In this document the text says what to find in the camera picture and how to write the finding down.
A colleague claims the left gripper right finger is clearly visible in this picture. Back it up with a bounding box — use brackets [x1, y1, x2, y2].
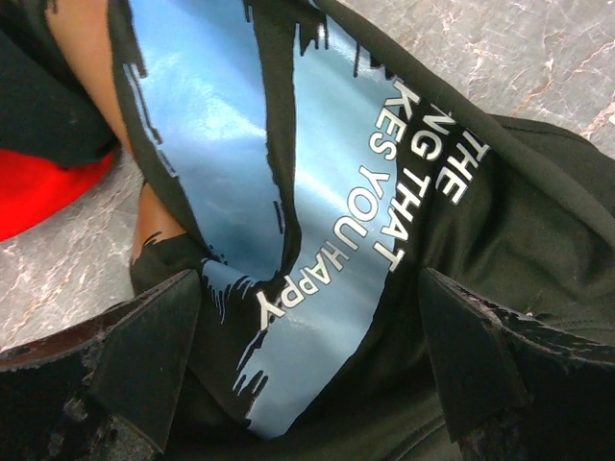
[419, 269, 614, 460]

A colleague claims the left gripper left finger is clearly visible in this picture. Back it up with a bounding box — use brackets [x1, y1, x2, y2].
[1, 271, 200, 460]

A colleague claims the black t shirt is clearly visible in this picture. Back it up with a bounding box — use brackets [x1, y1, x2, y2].
[0, 0, 615, 461]

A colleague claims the red t shirt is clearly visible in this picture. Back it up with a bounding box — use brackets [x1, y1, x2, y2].
[1, 150, 113, 241]

